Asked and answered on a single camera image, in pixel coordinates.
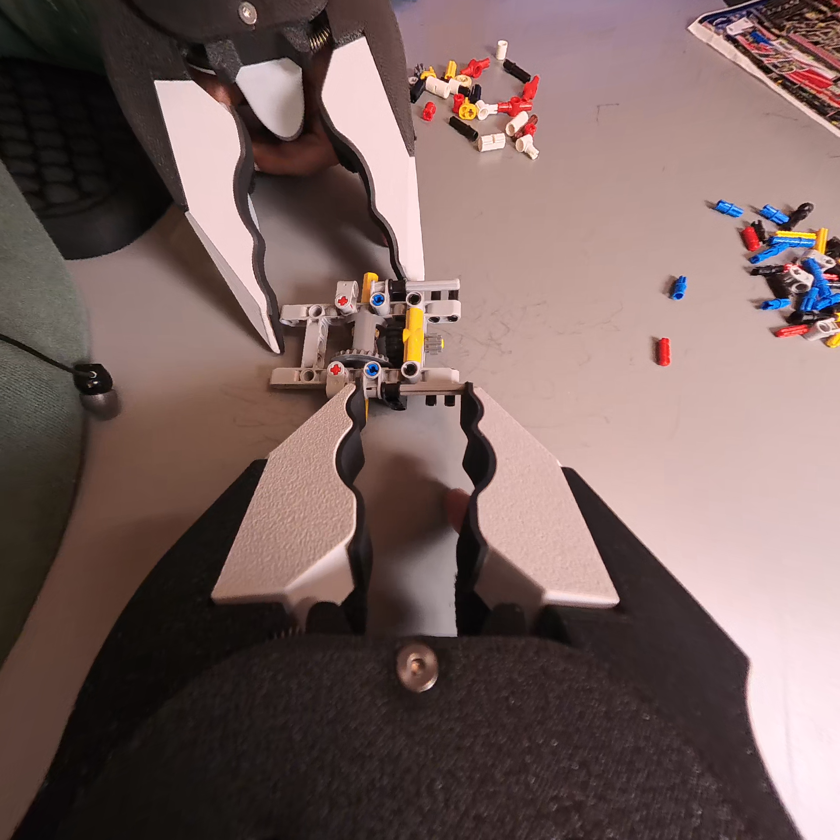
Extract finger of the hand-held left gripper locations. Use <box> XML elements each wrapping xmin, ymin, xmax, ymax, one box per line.
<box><xmin>319</xmin><ymin>34</ymin><xmax>426</xmax><ymax>282</ymax></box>
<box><xmin>153</xmin><ymin>75</ymin><xmax>286</xmax><ymax>355</ymax></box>

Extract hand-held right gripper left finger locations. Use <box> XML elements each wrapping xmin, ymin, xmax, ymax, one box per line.
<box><xmin>210</xmin><ymin>382</ymin><xmax>373</xmax><ymax>634</ymax></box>

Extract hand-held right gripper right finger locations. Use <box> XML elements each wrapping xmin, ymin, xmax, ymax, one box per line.
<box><xmin>455</xmin><ymin>382</ymin><xmax>621</xmax><ymax>635</ymax></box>

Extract grey lego gearbox assembly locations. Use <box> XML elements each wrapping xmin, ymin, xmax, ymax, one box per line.
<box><xmin>269</xmin><ymin>272</ymin><xmax>462</xmax><ymax>413</ymax></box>

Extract pile of red white lego connectors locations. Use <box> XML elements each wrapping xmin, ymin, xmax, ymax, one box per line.
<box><xmin>409</xmin><ymin>39</ymin><xmax>542</xmax><ymax>161</ymax></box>

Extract pile of blue yellow lego pins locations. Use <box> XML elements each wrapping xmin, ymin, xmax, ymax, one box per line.
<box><xmin>714</xmin><ymin>199</ymin><xmax>840</xmax><ymax>349</ymax></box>

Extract lego instruction booklet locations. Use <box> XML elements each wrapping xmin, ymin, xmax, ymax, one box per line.
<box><xmin>687</xmin><ymin>0</ymin><xmax>840</xmax><ymax>139</ymax></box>

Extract person's left hand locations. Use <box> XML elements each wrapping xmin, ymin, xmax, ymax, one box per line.
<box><xmin>251</xmin><ymin>69</ymin><xmax>342</xmax><ymax>178</ymax></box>

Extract black mesh chair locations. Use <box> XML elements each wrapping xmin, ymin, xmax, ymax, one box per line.
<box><xmin>0</xmin><ymin>56</ymin><xmax>172</xmax><ymax>260</ymax></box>

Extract person's green hoodie torso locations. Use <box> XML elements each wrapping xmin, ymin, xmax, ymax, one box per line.
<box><xmin>0</xmin><ymin>161</ymin><xmax>93</xmax><ymax>664</ymax></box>

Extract black hoodie drawstring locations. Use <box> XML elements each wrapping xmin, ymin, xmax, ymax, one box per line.
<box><xmin>0</xmin><ymin>331</ymin><xmax>122</xmax><ymax>421</ymax></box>

